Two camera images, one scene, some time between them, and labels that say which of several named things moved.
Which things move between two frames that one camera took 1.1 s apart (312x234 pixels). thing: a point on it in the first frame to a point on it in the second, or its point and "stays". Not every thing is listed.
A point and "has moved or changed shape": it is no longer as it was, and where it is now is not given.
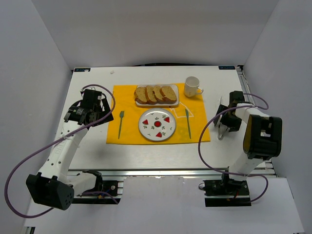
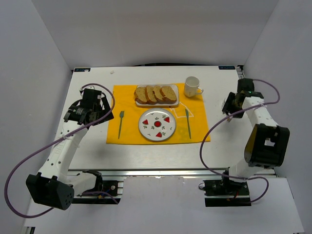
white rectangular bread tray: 174,87 stays
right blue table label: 226,68 stays
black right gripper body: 224,121 to 229,106
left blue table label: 84,69 stays
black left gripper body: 103,113 stays
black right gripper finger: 232,122 to 239,115
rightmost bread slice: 170,97 stays
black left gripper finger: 107,109 stays
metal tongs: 220,137 has moved or changed shape
